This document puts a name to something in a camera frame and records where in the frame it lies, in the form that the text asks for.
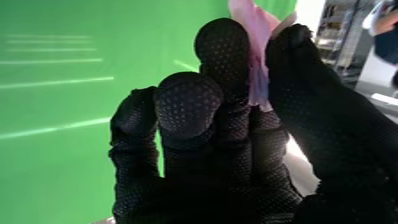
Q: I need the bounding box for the person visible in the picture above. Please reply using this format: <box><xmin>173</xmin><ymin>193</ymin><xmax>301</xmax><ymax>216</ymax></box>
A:
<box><xmin>360</xmin><ymin>0</ymin><xmax>398</xmax><ymax>89</ymax></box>

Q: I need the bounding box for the pink flower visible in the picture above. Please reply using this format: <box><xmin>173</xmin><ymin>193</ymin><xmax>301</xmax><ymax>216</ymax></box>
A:
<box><xmin>227</xmin><ymin>0</ymin><xmax>298</xmax><ymax>113</ymax></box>

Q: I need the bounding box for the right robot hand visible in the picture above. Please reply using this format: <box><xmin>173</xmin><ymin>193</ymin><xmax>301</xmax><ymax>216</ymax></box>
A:
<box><xmin>106</xmin><ymin>17</ymin><xmax>398</xmax><ymax>224</ymax></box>

